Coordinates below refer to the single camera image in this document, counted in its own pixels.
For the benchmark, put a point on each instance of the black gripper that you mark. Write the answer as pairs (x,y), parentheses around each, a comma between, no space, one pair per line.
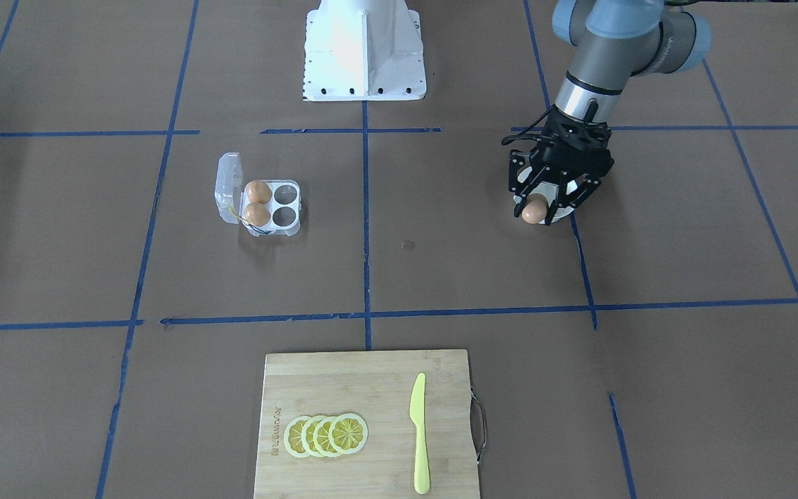
(518,168)

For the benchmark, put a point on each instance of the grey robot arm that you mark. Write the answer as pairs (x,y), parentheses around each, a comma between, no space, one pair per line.
(613,41)

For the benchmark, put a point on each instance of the brown egg rear tray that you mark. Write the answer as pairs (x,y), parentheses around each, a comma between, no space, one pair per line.
(258,191)

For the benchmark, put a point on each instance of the yellow plastic knife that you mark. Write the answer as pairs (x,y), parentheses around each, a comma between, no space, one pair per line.
(421,472)

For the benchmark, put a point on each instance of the clear plastic egg box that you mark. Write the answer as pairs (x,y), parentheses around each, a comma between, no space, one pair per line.
(230,199)

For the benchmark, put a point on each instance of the white round bowl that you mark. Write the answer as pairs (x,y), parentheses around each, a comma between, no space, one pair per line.
(520,174)

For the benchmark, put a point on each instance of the brown egg from bowl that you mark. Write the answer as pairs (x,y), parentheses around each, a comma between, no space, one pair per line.
(535,209)

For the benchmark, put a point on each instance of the brown egg tray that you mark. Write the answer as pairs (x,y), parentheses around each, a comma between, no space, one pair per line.
(256,214)
(258,191)

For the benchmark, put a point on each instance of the brown egg front tray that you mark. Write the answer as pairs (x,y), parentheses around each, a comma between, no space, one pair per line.
(256,214)

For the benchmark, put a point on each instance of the lemon slice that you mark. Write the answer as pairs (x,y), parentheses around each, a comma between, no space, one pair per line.
(308,436)
(295,437)
(321,438)
(348,433)

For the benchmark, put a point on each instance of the bamboo cutting board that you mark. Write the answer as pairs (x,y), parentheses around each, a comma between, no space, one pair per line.
(376,385)

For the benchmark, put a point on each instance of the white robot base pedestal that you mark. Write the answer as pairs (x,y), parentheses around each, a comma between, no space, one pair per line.
(363,51)

